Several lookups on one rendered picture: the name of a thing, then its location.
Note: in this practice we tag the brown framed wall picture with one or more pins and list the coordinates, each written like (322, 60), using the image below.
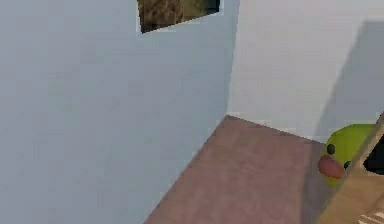
(173, 11)

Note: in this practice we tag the green round toy figure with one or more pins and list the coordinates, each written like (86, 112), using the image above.
(346, 143)

